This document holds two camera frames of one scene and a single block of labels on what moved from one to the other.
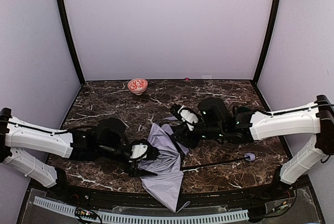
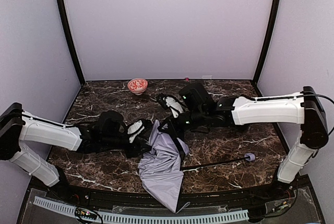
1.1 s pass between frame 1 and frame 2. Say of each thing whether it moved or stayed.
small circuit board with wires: stayed
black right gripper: moved
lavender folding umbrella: stayed
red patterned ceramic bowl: stayed
